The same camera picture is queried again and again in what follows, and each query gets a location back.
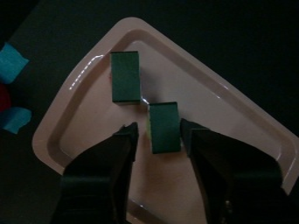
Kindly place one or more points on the blue plastic utensil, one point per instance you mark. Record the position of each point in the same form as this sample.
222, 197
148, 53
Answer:
11, 62

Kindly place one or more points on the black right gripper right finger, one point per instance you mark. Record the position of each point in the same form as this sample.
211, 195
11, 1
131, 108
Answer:
240, 186

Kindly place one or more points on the dark green sushi roll piece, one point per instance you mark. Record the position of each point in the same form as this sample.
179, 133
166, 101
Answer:
164, 128
126, 77

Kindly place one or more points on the pink square plastic plate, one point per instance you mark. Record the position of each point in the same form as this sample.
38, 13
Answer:
194, 87

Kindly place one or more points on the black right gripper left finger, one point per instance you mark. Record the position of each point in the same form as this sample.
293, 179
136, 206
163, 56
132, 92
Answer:
98, 180

